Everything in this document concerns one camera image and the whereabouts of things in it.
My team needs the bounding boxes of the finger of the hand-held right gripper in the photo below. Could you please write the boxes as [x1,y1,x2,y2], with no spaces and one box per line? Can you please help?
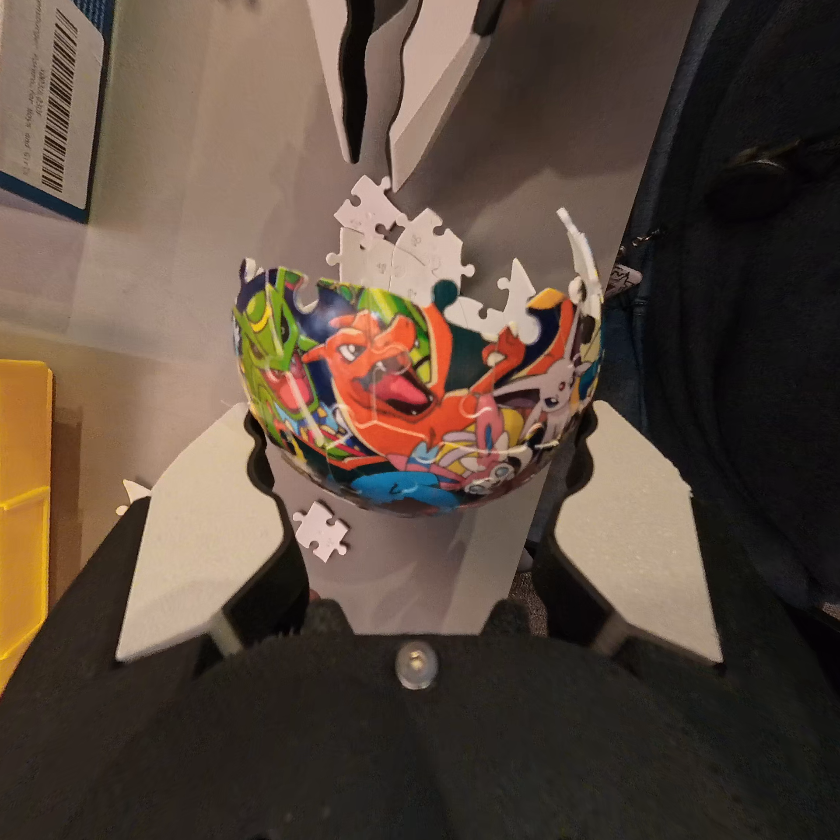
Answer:
[367,0,506,193]
[307,0,376,165]

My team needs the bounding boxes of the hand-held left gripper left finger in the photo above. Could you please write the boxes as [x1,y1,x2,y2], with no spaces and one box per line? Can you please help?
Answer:
[115,402,311,662]

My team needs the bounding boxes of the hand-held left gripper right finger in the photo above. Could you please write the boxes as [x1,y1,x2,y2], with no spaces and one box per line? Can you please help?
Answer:
[527,399,725,665]

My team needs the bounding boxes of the colourful puzzle ball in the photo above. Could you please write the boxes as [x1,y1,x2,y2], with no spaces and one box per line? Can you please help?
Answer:
[233,207,605,521]

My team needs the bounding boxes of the blue puzzle box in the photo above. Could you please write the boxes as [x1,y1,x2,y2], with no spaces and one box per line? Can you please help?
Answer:
[0,0,118,225]

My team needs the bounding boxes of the yellow plastic tray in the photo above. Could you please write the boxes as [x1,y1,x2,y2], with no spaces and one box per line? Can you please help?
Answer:
[0,360,55,693]

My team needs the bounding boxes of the white printed key tag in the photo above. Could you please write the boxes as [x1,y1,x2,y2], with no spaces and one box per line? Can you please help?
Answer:
[609,226,662,298]

